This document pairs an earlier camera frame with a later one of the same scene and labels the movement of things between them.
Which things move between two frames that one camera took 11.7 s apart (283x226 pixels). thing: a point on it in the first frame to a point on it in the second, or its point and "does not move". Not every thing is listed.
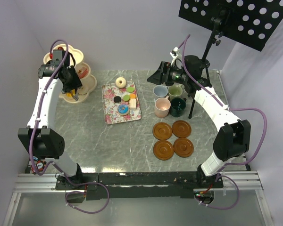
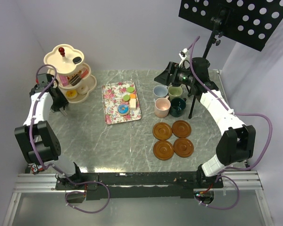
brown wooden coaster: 181,129 does not move
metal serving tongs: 76,97 to 62,109
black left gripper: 76,83 to 63,101
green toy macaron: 126,97 does not move
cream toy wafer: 133,104 does not move
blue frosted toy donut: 123,109 does not move
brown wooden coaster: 183,147 does not move
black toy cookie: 117,99 to 77,60
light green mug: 175,91 does not move
